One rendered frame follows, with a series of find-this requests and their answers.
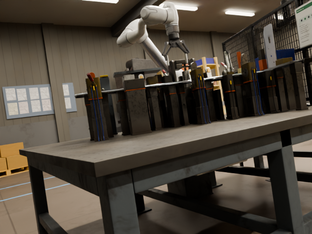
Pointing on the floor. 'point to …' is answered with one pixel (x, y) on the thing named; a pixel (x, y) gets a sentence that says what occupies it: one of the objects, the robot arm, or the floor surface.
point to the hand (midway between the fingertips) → (177, 63)
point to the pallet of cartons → (12, 159)
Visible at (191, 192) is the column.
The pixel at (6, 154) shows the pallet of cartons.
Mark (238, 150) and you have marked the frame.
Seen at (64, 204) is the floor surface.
